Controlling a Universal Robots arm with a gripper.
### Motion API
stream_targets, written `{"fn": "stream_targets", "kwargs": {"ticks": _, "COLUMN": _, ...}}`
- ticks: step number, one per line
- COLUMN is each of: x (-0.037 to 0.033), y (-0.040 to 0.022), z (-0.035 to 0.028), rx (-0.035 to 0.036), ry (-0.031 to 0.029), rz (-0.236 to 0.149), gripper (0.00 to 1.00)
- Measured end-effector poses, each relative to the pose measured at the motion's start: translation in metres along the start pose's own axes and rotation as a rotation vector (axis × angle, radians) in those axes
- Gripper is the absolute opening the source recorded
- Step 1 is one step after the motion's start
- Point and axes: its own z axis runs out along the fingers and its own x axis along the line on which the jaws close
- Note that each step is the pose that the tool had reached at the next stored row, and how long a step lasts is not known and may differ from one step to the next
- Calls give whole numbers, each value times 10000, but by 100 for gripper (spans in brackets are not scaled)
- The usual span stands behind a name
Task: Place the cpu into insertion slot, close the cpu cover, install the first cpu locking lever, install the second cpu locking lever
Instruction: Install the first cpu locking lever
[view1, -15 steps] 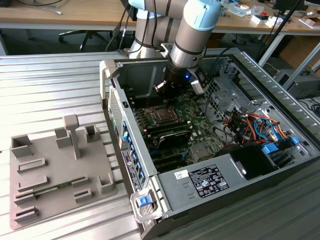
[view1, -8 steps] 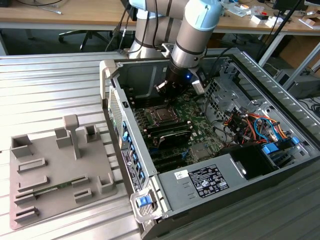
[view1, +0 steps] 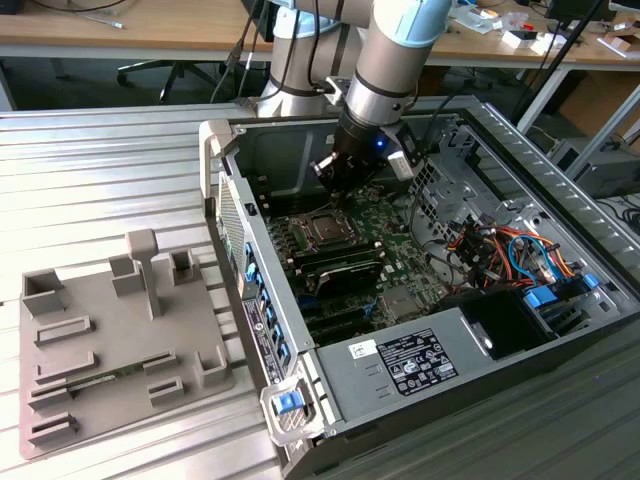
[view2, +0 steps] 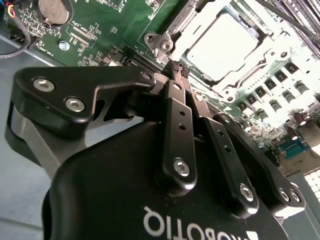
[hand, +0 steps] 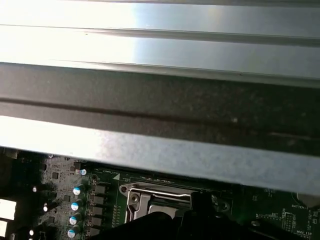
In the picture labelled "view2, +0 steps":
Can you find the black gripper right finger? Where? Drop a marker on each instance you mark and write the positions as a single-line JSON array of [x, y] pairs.
[[235, 170]]

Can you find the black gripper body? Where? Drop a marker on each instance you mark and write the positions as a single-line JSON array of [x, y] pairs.
[[112, 187]]

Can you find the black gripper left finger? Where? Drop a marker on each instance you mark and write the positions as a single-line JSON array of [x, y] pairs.
[[105, 80]]

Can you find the thin metal locking lever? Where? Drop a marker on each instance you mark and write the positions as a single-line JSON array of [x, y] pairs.
[[182, 18], [250, 68]]

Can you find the silver CPU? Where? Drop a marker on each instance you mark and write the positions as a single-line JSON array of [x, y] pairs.
[[222, 47]]

